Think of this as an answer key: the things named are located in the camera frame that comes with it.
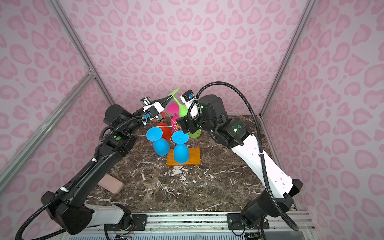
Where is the green wine glass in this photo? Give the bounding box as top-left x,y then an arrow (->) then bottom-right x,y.
170,89 -> 188,118
188,129 -> 202,139

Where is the green wine glass front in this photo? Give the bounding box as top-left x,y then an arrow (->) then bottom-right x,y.
170,89 -> 188,118

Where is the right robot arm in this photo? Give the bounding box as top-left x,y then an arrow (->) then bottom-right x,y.
178,91 -> 303,231

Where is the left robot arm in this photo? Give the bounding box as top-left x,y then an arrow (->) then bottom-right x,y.
42,94 -> 173,235

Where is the magenta wine glass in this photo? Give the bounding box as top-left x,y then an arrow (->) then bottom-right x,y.
168,104 -> 180,124

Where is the red wine glass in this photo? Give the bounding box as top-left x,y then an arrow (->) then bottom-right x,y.
157,122 -> 172,141

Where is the wooden rack base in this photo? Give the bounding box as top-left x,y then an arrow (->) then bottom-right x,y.
167,148 -> 201,167

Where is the blue wine glass front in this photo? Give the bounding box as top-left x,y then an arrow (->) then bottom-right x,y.
172,131 -> 189,164

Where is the blue wine glass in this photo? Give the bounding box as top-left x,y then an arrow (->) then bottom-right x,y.
146,127 -> 170,157
172,131 -> 189,164

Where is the blue wine glass left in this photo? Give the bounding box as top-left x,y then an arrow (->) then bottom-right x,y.
146,127 -> 170,157

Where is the pink sponge block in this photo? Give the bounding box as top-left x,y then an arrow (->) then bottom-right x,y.
98,174 -> 124,195

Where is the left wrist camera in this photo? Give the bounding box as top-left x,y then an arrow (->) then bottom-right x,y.
141,97 -> 165,122

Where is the gold wire glass rack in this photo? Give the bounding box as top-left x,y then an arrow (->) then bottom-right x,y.
163,113 -> 182,146

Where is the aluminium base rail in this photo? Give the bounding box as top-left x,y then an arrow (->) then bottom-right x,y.
58,210 -> 319,240

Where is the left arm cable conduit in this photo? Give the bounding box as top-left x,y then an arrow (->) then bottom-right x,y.
14,116 -> 145,240

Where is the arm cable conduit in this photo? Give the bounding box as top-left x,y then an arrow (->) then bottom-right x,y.
14,116 -> 145,240
187,81 -> 300,232

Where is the diagonal aluminium frame bar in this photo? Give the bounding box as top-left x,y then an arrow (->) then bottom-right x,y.
1,71 -> 95,192

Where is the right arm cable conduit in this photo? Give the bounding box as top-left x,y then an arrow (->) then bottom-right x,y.
187,81 -> 300,232

